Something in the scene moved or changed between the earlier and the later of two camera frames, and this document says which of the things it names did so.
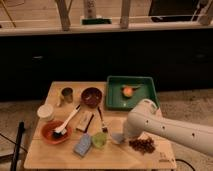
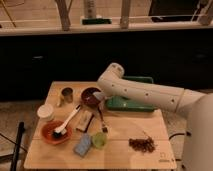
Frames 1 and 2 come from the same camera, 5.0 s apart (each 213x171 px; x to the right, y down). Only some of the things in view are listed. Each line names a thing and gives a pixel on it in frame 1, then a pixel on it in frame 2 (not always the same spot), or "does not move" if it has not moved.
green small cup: [99, 139] does not move
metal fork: [104, 127] does not move
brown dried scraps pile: [144, 145] does not move
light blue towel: [119, 137] to [100, 95]
